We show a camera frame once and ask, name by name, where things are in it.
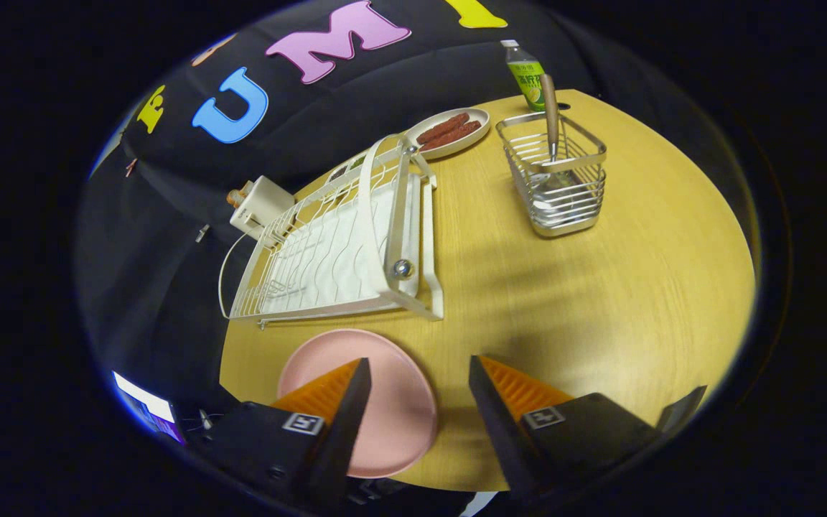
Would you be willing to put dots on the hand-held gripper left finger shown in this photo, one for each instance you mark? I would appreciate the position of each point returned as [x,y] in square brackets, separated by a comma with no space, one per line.
[338,431]

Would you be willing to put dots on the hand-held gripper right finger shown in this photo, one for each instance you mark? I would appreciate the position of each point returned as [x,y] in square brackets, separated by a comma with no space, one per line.
[496,424]

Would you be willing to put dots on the pink plate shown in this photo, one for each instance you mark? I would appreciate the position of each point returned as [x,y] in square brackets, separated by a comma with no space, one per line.
[392,402]

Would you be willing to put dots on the beige sausage plate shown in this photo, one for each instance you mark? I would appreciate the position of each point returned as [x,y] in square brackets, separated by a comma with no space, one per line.
[484,118]

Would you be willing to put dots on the lit monitor screen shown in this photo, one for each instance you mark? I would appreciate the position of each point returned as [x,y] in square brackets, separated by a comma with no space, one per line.
[148,413]

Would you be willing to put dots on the white toaster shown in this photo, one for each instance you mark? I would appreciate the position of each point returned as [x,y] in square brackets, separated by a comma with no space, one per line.
[266,205]

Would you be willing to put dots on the silver metal clip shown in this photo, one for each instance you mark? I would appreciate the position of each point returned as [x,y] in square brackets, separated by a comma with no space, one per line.
[202,233]

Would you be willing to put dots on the toasted bread slice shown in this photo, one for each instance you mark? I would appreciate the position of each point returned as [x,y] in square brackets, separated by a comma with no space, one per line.
[245,189]
[234,199]

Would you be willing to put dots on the brown sausage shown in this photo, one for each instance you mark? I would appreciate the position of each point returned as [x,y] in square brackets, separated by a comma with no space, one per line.
[453,136]
[444,128]

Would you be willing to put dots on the green drink bottle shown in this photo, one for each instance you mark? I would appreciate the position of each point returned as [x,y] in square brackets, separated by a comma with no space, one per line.
[526,75]

